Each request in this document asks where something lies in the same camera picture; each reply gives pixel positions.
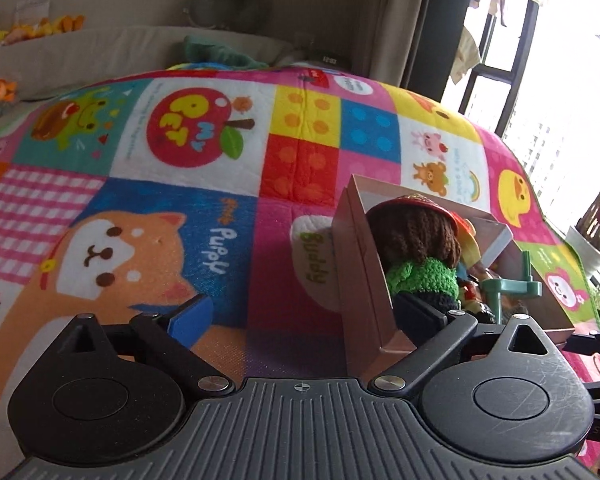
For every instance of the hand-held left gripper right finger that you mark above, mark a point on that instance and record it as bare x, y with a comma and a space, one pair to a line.
415, 312

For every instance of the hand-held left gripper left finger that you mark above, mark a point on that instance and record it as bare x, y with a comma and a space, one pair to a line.
190, 317

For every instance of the pink cardboard box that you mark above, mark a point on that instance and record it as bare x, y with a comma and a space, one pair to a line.
360, 280

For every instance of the crocheted doll with brown hair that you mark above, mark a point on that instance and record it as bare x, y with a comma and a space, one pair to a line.
415, 240

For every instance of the white plant pot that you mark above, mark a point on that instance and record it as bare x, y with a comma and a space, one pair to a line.
585, 250

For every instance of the teal plastic toy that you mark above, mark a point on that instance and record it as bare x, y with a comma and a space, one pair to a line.
510, 287

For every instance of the colourful printed blanket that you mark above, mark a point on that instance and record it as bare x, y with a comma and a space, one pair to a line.
180, 185

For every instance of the teal cloth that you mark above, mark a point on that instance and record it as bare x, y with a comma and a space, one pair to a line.
220, 52

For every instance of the black digital clock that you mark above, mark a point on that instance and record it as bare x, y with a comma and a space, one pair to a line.
330, 59

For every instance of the beige padded bumper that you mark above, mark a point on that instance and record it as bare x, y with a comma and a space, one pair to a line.
105, 55

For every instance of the beige curtain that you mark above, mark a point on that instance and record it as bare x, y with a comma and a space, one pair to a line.
390, 15

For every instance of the grey round cushion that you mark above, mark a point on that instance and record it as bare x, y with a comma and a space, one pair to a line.
227, 5

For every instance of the orange yellow plush toy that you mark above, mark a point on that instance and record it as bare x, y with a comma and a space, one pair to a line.
50, 26

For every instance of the black window frame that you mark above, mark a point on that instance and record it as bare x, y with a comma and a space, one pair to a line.
522, 45

